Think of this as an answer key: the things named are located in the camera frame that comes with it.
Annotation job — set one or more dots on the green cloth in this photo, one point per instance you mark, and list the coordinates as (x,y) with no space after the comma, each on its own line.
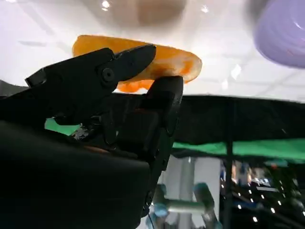
(262,148)

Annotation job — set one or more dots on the orange white toy bread roll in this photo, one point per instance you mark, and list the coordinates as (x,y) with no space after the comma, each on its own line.
(171,59)

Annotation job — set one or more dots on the black upright pole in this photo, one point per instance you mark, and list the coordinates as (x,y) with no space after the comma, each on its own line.
(228,171)

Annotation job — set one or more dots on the lilac plate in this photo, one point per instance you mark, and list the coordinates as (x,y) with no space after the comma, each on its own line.
(281,35)

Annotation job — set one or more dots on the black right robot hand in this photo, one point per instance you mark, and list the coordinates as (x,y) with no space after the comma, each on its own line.
(71,167)

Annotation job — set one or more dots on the black backdrop cloth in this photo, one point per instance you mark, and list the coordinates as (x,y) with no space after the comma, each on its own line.
(250,119)

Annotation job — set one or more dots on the white pillar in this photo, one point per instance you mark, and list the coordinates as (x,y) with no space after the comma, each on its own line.
(205,171)

